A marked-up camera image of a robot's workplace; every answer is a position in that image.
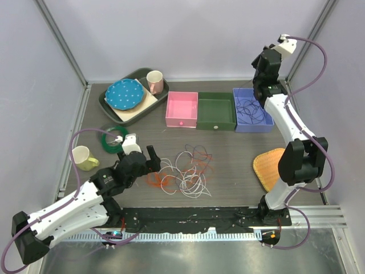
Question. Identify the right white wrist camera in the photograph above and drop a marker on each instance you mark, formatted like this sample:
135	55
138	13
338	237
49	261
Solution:
287	45

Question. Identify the white slotted cable duct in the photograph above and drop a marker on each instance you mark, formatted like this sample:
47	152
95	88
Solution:
211	235

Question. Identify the green tape roll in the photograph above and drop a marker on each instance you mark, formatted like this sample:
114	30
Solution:
112	147

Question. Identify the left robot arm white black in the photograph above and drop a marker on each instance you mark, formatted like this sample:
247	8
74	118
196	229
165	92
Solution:
91	206

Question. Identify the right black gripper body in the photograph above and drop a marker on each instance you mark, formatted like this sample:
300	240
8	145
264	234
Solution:
256	80

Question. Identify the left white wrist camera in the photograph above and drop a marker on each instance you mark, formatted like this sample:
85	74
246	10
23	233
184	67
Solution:
129	143

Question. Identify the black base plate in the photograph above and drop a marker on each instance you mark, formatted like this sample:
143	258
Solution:
192	220

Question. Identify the yellow mug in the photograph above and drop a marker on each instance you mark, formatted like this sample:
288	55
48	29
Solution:
84	159

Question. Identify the orange woven mat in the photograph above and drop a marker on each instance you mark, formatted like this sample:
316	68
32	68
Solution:
265	167

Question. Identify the beige square board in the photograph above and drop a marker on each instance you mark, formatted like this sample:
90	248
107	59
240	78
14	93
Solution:
147	101

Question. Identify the green plastic box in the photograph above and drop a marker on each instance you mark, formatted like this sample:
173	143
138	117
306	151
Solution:
216	111

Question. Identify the pink plastic box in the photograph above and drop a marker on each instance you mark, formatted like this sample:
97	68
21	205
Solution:
182	109

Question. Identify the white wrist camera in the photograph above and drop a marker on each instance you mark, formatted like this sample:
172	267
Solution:
287	45
129	143

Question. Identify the blue plastic box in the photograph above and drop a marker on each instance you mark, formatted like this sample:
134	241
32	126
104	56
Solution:
250	116

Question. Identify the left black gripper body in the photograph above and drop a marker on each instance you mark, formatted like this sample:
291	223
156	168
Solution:
129	181

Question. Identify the pink mug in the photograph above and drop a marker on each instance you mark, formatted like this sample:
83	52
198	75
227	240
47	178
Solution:
155	82

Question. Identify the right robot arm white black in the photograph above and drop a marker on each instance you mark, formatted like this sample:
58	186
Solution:
303	159

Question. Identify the blue dotted plate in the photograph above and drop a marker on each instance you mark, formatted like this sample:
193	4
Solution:
124	94

